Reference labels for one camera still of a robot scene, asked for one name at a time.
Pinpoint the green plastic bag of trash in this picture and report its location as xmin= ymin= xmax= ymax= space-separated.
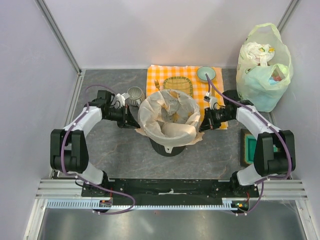
xmin=236 ymin=23 xmax=293 ymax=113

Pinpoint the green square dish black rim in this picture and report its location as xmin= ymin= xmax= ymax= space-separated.
xmin=240 ymin=128 xmax=257 ymax=167

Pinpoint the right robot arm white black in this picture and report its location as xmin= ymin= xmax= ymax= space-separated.
xmin=199 ymin=90 xmax=296 ymax=197

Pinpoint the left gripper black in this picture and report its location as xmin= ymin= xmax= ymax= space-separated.
xmin=103 ymin=104 xmax=140 ymax=130

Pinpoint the light blue ceramic bowl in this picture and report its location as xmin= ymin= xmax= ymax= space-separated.
xmin=196 ymin=66 xmax=216 ymax=83

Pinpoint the gold fork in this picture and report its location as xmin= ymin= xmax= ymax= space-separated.
xmin=154 ymin=79 xmax=160 ymax=91

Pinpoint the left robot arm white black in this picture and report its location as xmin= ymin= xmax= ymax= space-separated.
xmin=50 ymin=90 xmax=140 ymax=197

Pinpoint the black plastic trash bin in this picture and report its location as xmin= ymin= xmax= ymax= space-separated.
xmin=149 ymin=138 xmax=186 ymax=157

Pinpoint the grey slotted cable duct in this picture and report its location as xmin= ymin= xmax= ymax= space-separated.
xmin=46 ymin=198 xmax=250 ymax=210

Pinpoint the striped ceramic cup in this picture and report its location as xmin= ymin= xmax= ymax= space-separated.
xmin=127 ymin=86 xmax=146 ymax=107

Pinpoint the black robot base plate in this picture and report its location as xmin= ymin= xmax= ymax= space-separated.
xmin=81 ymin=177 xmax=261 ymax=206

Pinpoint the orange banana print plastic bag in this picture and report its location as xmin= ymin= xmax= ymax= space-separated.
xmin=135 ymin=89 xmax=204 ymax=147

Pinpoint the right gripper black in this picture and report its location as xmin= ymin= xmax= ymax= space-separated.
xmin=198 ymin=107 xmax=234 ymax=133

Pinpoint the yellow white checkered cloth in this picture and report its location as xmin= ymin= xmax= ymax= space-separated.
xmin=146 ymin=63 xmax=228 ymax=131

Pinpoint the woven bamboo tray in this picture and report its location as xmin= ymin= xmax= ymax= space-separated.
xmin=163 ymin=76 xmax=194 ymax=97

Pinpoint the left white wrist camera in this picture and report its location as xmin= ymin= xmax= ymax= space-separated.
xmin=116 ymin=92 xmax=130 ymax=107

